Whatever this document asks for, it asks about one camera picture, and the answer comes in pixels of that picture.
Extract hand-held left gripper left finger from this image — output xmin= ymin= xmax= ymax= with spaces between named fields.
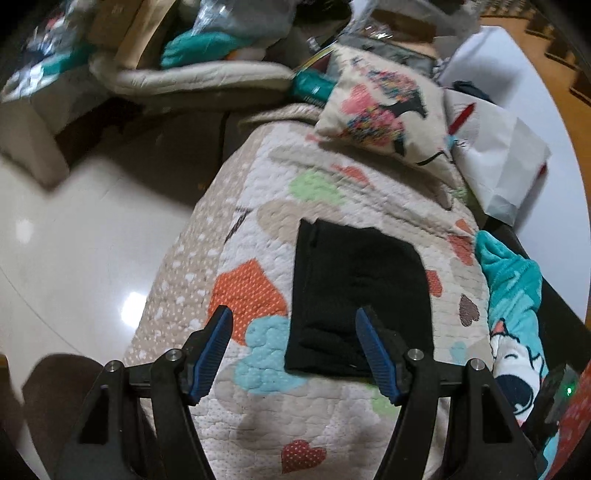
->
xmin=55 ymin=305 xmax=234 ymax=480

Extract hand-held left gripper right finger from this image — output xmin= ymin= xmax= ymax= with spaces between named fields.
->
xmin=355 ymin=305 xmax=539 ymax=480

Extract black pants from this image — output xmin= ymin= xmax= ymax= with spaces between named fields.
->
xmin=284 ymin=218 xmax=435 ymax=377

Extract teal fleece blanket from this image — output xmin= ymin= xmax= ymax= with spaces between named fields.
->
xmin=475 ymin=230 xmax=591 ymax=480

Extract quilted heart-print bedspread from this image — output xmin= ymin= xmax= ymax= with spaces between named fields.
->
xmin=122 ymin=104 xmax=492 ymax=480

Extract person's leg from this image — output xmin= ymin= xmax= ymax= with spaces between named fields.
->
xmin=21 ymin=353 xmax=107 ymax=480

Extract white plastic bag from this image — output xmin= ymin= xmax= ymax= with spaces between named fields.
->
xmin=438 ymin=25 xmax=552 ymax=227

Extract floral print cushion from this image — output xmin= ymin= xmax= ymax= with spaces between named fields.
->
xmin=314 ymin=44 xmax=458 ymax=185

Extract beige padded lounger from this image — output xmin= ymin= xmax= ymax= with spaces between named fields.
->
xmin=88 ymin=51 xmax=296 ymax=112

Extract green wipes packet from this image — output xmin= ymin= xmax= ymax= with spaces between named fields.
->
xmin=291 ymin=69 xmax=338 ymax=107

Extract teal cloth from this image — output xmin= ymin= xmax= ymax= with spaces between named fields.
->
xmin=159 ymin=30 xmax=254 ymax=70

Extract brown paper bag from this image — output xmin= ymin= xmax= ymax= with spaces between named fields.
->
xmin=113 ymin=0 xmax=178 ymax=70

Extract clear plastic bag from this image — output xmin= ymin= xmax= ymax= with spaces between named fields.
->
xmin=189 ymin=0 xmax=296 ymax=42

